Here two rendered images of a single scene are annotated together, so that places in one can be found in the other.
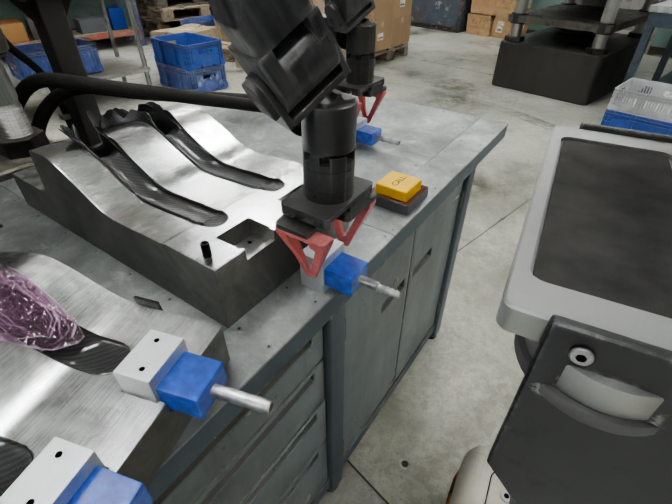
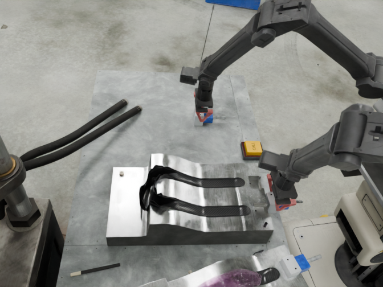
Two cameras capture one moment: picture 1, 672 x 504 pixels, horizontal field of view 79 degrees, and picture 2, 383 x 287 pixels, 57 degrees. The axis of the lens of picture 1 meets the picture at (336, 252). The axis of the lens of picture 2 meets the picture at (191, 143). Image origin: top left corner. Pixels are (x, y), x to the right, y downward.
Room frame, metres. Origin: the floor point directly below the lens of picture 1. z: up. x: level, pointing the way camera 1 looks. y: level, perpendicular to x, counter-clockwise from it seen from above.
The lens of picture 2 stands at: (0.13, 0.72, 1.83)
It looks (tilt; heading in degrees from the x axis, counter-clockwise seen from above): 47 degrees down; 316
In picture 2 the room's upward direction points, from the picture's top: 8 degrees clockwise
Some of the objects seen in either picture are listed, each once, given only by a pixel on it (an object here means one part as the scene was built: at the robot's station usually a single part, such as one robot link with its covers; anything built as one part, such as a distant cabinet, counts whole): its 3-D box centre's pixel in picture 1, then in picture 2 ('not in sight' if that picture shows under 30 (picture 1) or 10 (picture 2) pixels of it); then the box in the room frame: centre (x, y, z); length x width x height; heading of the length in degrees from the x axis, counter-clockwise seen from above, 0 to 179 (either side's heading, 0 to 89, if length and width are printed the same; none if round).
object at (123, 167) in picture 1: (164, 155); (195, 192); (0.56, 0.25, 0.92); 0.35 x 0.16 x 0.09; 55
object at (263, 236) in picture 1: (247, 245); (260, 213); (0.40, 0.11, 0.87); 0.05 x 0.05 x 0.04; 55
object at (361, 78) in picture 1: (359, 71); (204, 93); (0.88, -0.05, 0.96); 0.10 x 0.07 x 0.07; 145
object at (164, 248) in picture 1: (171, 179); (188, 197); (0.58, 0.26, 0.87); 0.50 x 0.26 x 0.14; 55
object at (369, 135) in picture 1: (372, 136); (210, 117); (0.86, -0.08, 0.83); 0.13 x 0.05 x 0.05; 55
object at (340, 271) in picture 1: (352, 276); (284, 202); (0.40, -0.02, 0.83); 0.13 x 0.05 x 0.05; 57
